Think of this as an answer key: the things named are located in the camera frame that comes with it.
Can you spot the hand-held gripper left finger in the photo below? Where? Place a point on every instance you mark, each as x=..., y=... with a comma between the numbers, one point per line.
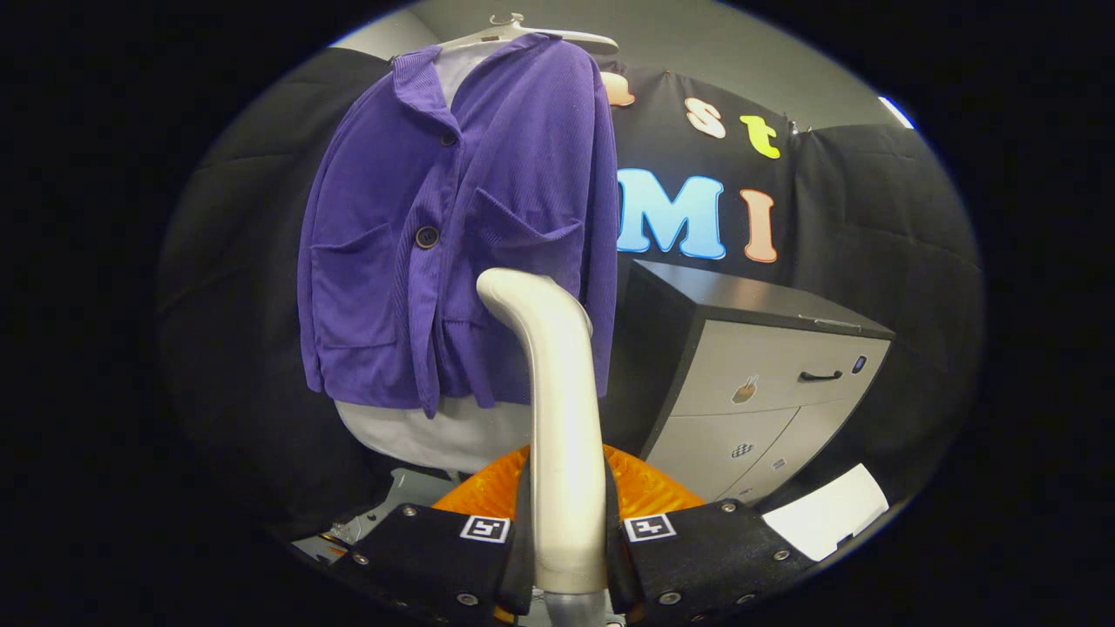
x=520, y=566

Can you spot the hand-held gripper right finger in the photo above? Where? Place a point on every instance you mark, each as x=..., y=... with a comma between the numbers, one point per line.
x=617, y=566

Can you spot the cream garment steamer head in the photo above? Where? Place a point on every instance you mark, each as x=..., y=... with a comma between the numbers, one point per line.
x=562, y=418

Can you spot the purple button-up jacket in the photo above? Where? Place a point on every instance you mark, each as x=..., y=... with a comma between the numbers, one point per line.
x=523, y=174

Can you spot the cream plastic clothes hanger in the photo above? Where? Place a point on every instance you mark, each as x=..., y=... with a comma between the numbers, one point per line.
x=557, y=35

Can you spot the white flat board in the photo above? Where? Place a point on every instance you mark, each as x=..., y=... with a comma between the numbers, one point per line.
x=827, y=514

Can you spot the grey cabinet with black top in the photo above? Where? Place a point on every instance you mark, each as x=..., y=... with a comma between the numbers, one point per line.
x=749, y=366

